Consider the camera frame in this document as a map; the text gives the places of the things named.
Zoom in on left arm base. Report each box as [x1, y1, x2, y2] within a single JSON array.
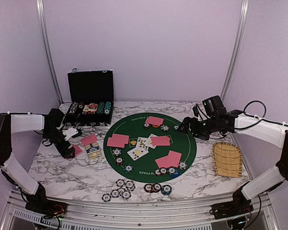
[[25, 200, 67, 218]]

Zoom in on brown hundred chips in case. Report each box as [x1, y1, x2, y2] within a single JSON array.
[[78, 102, 84, 109]]

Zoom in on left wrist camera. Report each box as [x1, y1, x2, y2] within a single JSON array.
[[62, 127, 82, 141]]

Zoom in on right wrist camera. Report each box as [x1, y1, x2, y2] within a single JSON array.
[[192, 104, 203, 120]]

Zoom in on stray red card on table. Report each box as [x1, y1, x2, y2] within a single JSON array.
[[81, 134, 98, 146]]

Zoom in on card deck in case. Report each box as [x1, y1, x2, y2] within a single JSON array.
[[83, 105, 97, 114]]

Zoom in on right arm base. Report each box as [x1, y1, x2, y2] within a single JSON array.
[[209, 201, 254, 219]]

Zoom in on green chip row in case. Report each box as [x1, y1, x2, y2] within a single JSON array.
[[96, 102, 105, 115]]

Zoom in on face-down red community card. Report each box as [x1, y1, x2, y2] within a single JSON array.
[[151, 136, 170, 146]]

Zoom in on brown chip stack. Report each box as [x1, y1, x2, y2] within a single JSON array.
[[152, 183, 162, 193]]

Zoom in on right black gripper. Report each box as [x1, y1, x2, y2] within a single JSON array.
[[178, 116, 218, 140]]

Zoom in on blue small blind button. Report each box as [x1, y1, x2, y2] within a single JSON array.
[[169, 169, 180, 178]]

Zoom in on woven bamboo mat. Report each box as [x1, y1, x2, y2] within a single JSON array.
[[212, 142, 242, 178]]

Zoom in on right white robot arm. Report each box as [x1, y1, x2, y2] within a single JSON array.
[[177, 95, 288, 215]]

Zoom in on red playing card deck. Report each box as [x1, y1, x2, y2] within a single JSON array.
[[73, 145, 83, 157]]

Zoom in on teal chip stack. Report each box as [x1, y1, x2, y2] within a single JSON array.
[[161, 184, 172, 196]]

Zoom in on blue beige chips in case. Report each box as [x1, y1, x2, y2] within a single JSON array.
[[68, 102, 78, 114]]

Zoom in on face-up community card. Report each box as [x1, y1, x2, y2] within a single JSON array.
[[136, 137, 149, 150], [145, 134, 156, 149]]

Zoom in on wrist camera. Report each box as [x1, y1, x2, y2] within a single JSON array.
[[192, 104, 203, 120], [62, 127, 82, 141]]

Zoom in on gold blue card box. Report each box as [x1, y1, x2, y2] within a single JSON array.
[[84, 142, 102, 161]]

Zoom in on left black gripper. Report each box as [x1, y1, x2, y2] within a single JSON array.
[[43, 128, 75, 158]]

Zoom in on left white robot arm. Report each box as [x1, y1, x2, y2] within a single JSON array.
[[0, 108, 79, 213]]

